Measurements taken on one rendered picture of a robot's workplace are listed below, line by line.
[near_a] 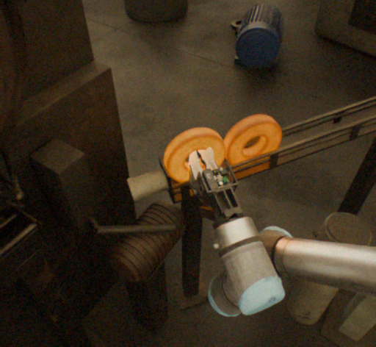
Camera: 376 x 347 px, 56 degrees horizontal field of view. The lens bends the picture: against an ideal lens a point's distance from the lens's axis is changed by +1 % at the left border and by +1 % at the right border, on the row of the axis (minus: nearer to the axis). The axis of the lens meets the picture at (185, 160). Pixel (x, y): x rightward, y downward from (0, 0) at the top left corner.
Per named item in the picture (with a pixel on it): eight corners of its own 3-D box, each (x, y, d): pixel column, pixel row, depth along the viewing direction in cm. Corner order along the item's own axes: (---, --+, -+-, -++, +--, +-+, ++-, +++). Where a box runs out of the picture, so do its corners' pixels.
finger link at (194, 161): (196, 134, 80) (211, 168, 76) (193, 148, 85) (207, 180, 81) (183, 137, 79) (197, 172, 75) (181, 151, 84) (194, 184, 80)
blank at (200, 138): (158, 138, 80) (162, 148, 77) (220, 117, 82) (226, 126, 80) (167, 182, 91) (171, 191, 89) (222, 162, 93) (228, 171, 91)
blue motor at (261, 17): (230, 73, 248) (235, 24, 224) (241, 36, 287) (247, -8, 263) (275, 79, 243) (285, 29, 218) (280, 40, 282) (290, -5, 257)
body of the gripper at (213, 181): (228, 159, 75) (252, 210, 70) (222, 177, 83) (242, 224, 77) (195, 169, 73) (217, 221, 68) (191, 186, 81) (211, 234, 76)
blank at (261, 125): (219, 125, 83) (225, 134, 81) (278, 105, 86) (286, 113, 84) (222, 167, 95) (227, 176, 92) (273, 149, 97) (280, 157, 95)
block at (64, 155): (53, 220, 92) (23, 153, 75) (76, 199, 96) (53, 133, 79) (82, 240, 87) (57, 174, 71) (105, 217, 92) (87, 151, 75)
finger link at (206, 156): (208, 131, 81) (224, 165, 77) (205, 145, 86) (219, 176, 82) (196, 134, 80) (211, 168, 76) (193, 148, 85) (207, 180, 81)
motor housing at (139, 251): (125, 324, 127) (100, 244, 89) (162, 276, 140) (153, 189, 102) (153, 346, 122) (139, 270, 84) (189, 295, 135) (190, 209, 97)
